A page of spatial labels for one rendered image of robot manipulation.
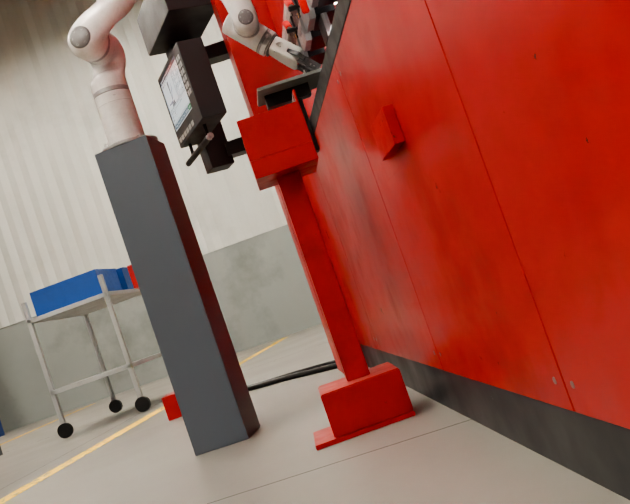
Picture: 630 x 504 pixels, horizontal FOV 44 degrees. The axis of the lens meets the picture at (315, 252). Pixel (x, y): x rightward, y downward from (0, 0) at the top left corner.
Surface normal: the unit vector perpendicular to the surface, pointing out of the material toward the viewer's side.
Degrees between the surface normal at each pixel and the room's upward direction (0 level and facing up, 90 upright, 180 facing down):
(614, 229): 90
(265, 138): 90
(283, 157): 90
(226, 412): 90
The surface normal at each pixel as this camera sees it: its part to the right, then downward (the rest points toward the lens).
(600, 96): -0.94, 0.32
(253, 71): 0.07, -0.07
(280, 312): -0.14, -0.01
